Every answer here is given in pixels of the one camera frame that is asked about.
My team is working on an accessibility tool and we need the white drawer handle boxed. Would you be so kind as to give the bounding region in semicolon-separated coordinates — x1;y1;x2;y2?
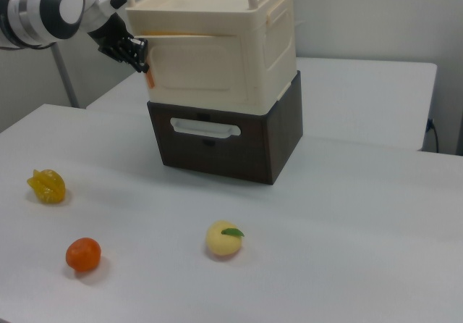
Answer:
169;117;242;139

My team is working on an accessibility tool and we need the cream plastic cabinet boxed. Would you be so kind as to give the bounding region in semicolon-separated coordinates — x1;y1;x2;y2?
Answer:
124;0;298;116

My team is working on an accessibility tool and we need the copper door handle strip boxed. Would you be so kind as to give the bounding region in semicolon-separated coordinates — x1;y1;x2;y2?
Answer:
145;62;156;90

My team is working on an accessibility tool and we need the yellow toy starfruit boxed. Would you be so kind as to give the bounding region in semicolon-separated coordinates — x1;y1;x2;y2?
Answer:
26;169;67;205

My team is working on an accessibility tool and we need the pale yellow toy peach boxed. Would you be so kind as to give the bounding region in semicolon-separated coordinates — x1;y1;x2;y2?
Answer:
205;220;245;257

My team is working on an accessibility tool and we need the black wall cable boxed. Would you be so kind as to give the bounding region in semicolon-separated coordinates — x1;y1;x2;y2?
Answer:
426;118;441;154

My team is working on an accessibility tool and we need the dark brown drawer box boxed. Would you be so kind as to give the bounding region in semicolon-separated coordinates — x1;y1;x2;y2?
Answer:
146;70;304;185

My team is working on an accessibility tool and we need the cream cabinet door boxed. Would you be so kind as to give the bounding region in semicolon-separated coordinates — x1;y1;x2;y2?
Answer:
147;34;251;106

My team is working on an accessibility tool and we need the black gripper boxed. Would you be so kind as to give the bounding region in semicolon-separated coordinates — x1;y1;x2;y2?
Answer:
88;13;150;75

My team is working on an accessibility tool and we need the orange toy mandarin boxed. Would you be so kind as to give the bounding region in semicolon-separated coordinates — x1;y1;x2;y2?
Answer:
65;237;102;273

